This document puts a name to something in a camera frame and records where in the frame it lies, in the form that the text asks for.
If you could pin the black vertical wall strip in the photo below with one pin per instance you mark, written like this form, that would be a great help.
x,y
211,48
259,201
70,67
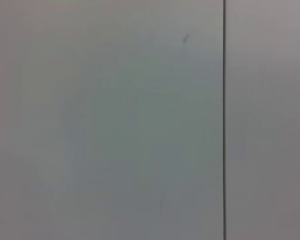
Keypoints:
x,y
224,120

